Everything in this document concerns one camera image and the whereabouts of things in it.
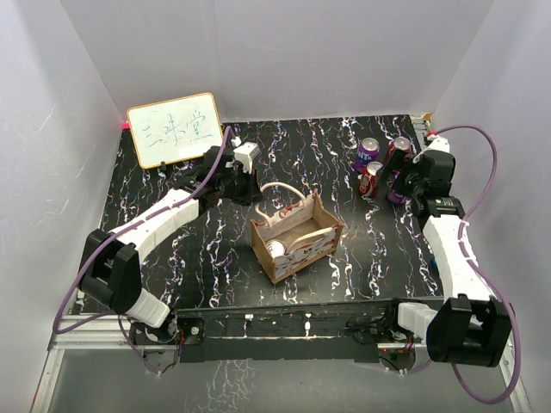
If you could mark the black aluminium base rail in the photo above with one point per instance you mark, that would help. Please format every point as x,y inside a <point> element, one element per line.
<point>299,358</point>

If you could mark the small framed whiteboard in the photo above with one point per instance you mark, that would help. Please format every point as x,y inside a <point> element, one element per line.
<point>175,130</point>

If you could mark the red Coca-Cola can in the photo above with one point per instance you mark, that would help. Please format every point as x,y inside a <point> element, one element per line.
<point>399,143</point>
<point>368,186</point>

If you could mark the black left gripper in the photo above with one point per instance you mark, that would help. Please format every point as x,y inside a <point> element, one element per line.
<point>252,193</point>

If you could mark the red soda can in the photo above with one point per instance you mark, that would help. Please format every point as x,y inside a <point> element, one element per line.
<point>275,247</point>

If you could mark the blue lidded jar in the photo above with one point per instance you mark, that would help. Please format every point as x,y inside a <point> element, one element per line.
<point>433,264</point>

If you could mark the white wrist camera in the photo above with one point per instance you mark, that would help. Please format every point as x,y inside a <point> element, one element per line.
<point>245,152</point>
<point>433,142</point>

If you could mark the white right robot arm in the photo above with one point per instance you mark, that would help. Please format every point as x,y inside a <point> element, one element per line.
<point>472,326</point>

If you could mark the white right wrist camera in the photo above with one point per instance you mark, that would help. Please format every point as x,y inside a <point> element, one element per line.
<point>433,142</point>

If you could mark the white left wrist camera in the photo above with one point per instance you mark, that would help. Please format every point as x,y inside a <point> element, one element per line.
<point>245,152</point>

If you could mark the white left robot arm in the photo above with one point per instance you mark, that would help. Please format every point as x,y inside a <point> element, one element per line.
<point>111,262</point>

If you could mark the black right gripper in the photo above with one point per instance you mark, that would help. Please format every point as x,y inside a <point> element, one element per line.
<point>397,162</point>

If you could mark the patterned canvas tote bag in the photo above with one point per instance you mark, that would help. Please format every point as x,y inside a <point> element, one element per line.
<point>308,231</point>

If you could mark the purple Fanta can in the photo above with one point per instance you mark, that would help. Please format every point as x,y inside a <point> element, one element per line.
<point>367,152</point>
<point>395,193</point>

